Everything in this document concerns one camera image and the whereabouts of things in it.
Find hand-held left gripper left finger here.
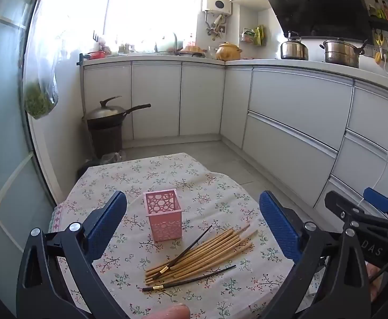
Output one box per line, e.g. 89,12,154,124
16,191,128,319

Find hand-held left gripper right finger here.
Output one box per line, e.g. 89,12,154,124
258,191,372,319

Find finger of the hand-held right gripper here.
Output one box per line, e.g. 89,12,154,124
324,191,388,237
363,188,388,220

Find pink perforated utensil holder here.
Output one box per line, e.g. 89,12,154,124
143,189,183,242

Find pile of bamboo chopsticks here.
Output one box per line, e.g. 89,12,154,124
145,224,258,281

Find person's right hand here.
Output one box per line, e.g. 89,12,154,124
367,262,388,304

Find person's left hand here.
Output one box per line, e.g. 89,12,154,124
150,304,192,319

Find clear plastic bag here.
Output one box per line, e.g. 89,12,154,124
100,151,128,166

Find floral tablecloth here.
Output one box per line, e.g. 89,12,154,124
48,153,331,319

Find dark brown bin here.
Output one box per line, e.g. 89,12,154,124
87,124,125,160

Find black chopstick with gold band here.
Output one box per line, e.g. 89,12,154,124
151,225,213,278
141,265,237,292

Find white kitchen base cabinets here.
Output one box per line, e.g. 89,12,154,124
81,56,388,220

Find steel wok lid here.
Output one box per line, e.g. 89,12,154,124
85,96,127,121

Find frosted glass sliding door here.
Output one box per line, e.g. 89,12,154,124
0,0,63,319

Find hanging bag of greens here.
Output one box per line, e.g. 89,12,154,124
23,0,69,120

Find steel cooking pot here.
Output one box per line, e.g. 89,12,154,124
320,38,369,69

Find steel kettle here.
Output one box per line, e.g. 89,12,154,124
280,31,309,61

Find cluster of small bottles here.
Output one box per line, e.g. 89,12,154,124
114,41,138,56

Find yellow clay pot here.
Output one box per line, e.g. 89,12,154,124
216,41,243,61

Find kitchen faucet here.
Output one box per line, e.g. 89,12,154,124
154,32,184,54

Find shelf of condiment packets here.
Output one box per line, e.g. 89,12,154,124
367,0,388,24

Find wicker basket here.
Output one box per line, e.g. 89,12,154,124
180,44,205,56

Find black range hood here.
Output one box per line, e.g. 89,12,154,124
256,0,372,40

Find kitchen window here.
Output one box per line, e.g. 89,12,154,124
104,0,201,54

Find black wok with handle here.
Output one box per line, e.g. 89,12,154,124
86,104,152,130

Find yellow handled scissors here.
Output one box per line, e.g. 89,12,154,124
373,31,385,54

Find wall rack with packets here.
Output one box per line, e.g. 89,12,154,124
240,26,267,46

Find wall socket with pipes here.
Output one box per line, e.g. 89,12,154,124
205,11,228,37

